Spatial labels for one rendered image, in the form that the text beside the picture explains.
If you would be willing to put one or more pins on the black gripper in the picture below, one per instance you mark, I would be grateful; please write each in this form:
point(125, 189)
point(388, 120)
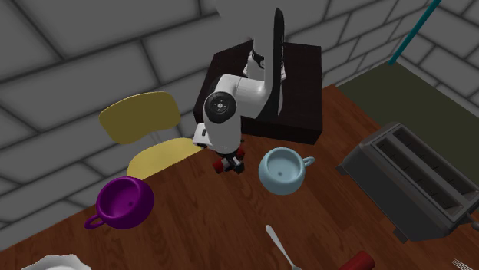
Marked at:
point(232, 163)

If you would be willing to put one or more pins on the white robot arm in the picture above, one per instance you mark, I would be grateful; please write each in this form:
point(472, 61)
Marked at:
point(222, 127)

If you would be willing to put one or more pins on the small red object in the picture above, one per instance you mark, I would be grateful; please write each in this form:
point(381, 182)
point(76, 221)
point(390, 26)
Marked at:
point(217, 165)

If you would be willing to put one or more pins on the light blue cup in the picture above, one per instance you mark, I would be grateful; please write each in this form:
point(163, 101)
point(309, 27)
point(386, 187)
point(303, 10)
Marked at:
point(280, 175)

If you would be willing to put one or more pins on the silver cutlery piece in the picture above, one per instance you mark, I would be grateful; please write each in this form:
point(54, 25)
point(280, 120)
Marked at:
point(280, 246)

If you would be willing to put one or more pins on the dark robot stand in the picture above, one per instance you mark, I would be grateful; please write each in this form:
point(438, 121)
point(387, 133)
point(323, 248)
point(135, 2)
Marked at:
point(301, 93)

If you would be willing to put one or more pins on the yellow chair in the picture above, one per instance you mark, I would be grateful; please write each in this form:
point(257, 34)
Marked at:
point(138, 116)

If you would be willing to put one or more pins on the purple cup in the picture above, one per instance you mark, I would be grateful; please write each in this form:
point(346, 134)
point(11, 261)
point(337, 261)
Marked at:
point(123, 203)

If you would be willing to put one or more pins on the dark grey toaster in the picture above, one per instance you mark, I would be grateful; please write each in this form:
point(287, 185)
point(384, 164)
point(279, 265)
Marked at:
point(385, 183)

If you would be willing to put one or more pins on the red cylinder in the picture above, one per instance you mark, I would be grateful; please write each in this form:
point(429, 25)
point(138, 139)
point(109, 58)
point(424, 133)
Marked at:
point(357, 261)

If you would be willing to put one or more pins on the dark green rug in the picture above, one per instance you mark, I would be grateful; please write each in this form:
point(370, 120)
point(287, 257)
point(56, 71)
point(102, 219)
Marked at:
point(408, 97)

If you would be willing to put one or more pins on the white wavy-edged dish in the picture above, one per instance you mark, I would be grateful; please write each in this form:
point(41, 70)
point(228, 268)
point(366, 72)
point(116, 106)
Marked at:
point(56, 263)

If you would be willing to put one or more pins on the teal pole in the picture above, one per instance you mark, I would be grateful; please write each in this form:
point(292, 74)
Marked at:
point(411, 31)

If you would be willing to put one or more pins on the silver fork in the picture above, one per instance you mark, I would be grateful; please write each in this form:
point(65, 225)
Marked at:
point(462, 264)

